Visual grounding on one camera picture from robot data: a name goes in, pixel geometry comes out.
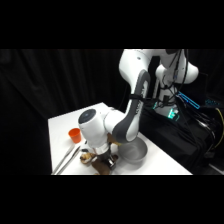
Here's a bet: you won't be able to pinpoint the spotted giraffe plush toy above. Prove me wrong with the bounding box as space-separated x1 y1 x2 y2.
79 148 98 165

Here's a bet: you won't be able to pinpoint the yellow cable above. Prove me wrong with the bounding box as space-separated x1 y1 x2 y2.
211 107 224 152

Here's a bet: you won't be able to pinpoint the yellow wrist attachment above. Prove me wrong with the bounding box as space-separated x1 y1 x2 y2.
106 132 123 147

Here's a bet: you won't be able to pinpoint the brown deer plush toy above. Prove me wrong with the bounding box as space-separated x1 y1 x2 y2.
91 153 120 176

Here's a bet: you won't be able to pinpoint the orange plastic cup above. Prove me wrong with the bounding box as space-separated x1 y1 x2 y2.
68 127 83 144

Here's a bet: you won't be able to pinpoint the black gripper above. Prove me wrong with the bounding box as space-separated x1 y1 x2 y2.
95 148 117 169

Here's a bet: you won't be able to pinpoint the blue lit device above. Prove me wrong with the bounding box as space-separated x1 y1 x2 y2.
176 90 202 111

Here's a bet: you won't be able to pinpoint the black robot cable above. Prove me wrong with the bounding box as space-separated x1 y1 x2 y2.
128 49 195 111

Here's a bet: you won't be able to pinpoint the grey bowl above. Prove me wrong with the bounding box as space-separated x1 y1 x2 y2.
117 137 149 165

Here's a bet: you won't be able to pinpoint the silver metal tongs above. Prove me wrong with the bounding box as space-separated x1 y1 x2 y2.
51 143 83 176

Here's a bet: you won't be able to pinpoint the black curtain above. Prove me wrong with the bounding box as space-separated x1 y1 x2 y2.
0 49 224 176

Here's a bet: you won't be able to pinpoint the black cloth covered stand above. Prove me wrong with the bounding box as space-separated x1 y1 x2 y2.
133 98 224 176

